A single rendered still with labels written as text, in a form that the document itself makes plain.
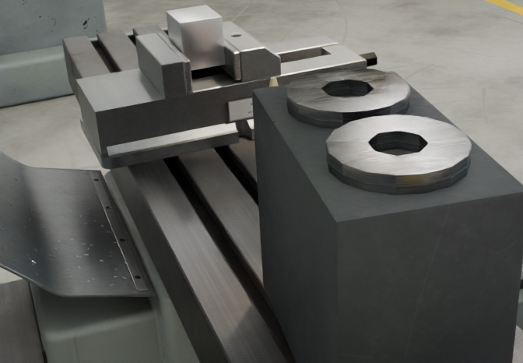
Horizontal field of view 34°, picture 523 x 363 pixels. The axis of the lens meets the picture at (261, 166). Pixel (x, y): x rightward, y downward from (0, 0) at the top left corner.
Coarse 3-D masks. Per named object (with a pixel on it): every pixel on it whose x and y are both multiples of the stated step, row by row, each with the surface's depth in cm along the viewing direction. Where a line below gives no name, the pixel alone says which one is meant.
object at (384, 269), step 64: (256, 128) 67; (320, 128) 59; (384, 128) 55; (448, 128) 55; (320, 192) 50; (384, 192) 50; (448, 192) 49; (512, 192) 49; (320, 256) 52; (384, 256) 49; (448, 256) 50; (512, 256) 51; (320, 320) 54; (384, 320) 51; (448, 320) 52; (512, 320) 53
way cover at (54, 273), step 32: (0, 160) 106; (0, 192) 96; (32, 192) 104; (64, 192) 106; (96, 192) 108; (0, 224) 89; (32, 224) 95; (64, 224) 98; (96, 224) 100; (0, 256) 82; (32, 256) 87; (64, 256) 91; (96, 256) 93; (128, 256) 94; (64, 288) 85; (96, 288) 86; (128, 288) 88
